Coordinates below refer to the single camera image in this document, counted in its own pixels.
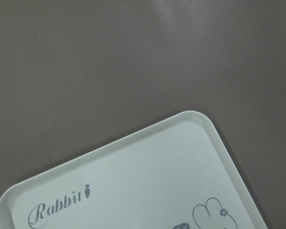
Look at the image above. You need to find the beige rabbit print tray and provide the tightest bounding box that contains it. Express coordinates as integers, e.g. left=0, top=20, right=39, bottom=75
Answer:
left=0, top=111, right=266, bottom=229

